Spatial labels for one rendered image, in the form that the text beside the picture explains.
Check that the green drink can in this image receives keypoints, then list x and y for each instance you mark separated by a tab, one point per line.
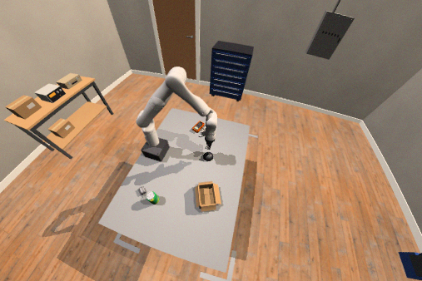
152	197

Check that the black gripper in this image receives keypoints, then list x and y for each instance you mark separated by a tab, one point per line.
208	143

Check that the brown cardboard box with flaps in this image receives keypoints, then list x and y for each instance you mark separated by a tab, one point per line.
207	196

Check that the orange multimeter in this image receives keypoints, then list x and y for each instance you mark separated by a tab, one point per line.
198	126

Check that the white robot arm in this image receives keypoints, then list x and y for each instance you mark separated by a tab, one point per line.
175	82

